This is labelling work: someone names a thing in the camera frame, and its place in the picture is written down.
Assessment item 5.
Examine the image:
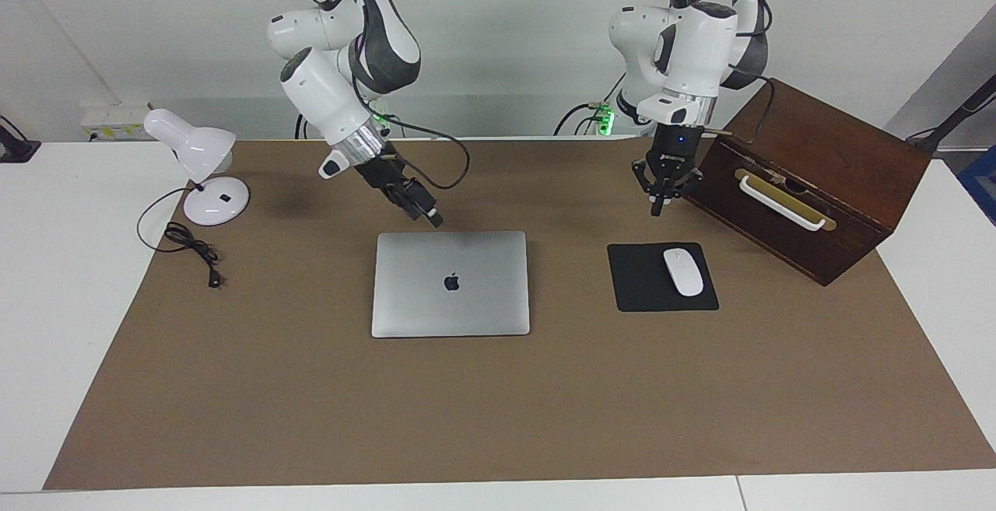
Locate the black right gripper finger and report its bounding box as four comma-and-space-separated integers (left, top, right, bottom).
406, 178, 444, 226
389, 188, 435, 229

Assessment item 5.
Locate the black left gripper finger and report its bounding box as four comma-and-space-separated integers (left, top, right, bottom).
631, 157, 664, 218
661, 169, 706, 207

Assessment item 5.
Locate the silver laptop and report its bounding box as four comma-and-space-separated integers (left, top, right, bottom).
371, 231, 531, 339

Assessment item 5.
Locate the white computer mouse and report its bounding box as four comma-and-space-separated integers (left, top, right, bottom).
662, 247, 705, 298

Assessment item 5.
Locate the black mouse pad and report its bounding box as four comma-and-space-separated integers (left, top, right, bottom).
607, 242, 720, 313

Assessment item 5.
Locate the dark wooden box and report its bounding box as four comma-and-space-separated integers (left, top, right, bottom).
683, 78, 933, 287

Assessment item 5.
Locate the white desk lamp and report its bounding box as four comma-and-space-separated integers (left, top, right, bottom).
143, 108, 251, 226

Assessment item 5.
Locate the brown table mat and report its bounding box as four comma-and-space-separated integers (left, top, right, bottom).
43, 138, 996, 491

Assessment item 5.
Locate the white power strip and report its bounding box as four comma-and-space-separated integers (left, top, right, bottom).
80, 103, 153, 142

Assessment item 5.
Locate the black stand pole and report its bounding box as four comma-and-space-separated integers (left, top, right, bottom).
907, 74, 996, 152

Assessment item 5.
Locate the blue crate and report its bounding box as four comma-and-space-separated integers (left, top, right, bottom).
957, 145, 996, 226

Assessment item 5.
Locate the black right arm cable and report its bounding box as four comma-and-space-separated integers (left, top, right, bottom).
247, 0, 472, 191

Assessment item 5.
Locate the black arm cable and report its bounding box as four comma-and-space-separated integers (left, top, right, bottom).
654, 0, 775, 142
247, 0, 472, 191

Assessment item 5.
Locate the white box handle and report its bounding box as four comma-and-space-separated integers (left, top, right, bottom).
738, 175, 827, 232

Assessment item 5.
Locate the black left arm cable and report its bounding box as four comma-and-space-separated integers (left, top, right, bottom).
654, 0, 775, 142

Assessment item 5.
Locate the black lamp power cable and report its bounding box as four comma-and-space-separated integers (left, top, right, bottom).
137, 187, 225, 289

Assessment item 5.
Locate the black clamp mount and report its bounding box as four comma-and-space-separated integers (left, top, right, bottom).
0, 116, 41, 163

